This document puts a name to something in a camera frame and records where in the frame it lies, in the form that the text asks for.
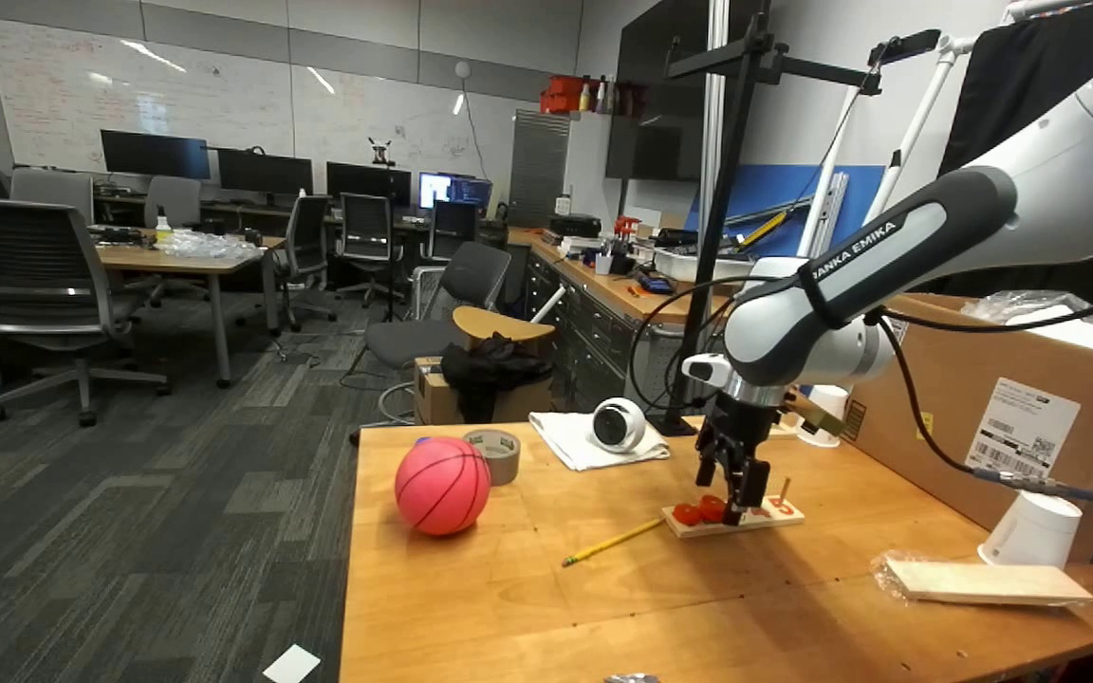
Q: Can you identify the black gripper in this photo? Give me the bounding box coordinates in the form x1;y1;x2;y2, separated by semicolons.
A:
694;393;775;522

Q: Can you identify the wooden peg board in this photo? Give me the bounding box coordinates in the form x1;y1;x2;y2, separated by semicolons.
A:
665;496;804;538

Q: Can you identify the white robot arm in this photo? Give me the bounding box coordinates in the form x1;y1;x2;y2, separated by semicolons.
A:
684;75;1093;526

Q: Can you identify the white flat wooden board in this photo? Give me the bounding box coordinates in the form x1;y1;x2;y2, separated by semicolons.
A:
880;558;1093;608

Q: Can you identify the wooden round stool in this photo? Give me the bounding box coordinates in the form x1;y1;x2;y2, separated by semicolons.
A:
441;302;552;421

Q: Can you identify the white paper sheet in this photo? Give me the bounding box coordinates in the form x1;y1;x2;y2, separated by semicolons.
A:
527;409;671;471

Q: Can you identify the yellow pencil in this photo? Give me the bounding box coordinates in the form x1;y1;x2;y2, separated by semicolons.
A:
557;517;665;569

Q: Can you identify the grey tape roll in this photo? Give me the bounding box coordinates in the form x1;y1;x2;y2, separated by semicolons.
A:
468;428;518;487

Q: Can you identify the large cardboard box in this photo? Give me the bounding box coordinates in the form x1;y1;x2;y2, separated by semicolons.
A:
851;291;1093;563

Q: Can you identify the pink rubber ball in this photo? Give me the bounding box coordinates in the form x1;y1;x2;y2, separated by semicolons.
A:
393;438;490;538

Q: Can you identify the white paper cup far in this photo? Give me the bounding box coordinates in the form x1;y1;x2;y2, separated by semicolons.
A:
979;491;1082;569

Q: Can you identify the wooden office desk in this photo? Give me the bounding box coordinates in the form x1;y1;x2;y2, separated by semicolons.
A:
98;237;284;388

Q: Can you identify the grey office chair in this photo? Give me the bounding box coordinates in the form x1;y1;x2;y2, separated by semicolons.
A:
0;197;169;424

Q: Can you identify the black camera stand pole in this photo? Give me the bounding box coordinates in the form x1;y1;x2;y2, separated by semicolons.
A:
656;0;882;438

